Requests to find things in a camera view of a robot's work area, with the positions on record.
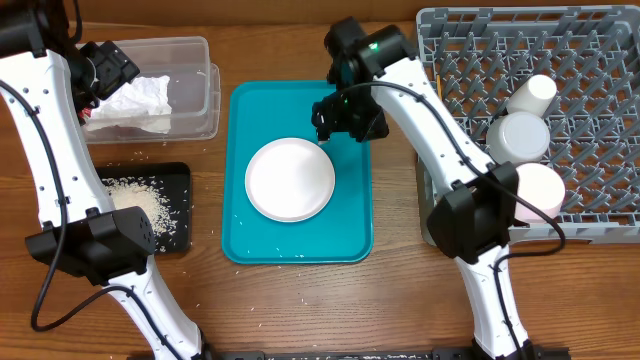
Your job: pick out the wooden chopstick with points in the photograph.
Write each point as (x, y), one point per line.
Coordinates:
(439, 87)

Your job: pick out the large white plate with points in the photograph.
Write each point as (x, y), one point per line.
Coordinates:
(290, 180)

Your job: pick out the white paper cup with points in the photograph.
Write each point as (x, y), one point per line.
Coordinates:
(534, 96)

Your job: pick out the grey dishwasher rack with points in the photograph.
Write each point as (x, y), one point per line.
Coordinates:
(484, 54)

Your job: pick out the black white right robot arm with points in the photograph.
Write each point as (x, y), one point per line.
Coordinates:
(380, 74)

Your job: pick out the clear plastic bin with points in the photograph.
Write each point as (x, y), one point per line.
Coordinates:
(194, 89)

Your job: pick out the teal plastic tray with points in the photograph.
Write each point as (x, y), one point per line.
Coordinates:
(343, 231)

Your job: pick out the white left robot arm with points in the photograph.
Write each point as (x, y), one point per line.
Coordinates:
(48, 77)

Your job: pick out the white napkin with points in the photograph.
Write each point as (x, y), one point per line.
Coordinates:
(141, 104)

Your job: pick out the pile of rice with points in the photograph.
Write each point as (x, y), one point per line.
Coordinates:
(136, 192)

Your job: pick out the grey bowl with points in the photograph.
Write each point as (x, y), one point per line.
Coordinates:
(518, 138)

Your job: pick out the black tray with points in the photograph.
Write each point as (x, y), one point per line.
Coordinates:
(175, 182)

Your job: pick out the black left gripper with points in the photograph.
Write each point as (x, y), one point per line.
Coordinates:
(117, 71)

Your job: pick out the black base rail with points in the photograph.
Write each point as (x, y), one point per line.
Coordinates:
(350, 355)

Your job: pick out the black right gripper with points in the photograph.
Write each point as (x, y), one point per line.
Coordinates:
(326, 121)

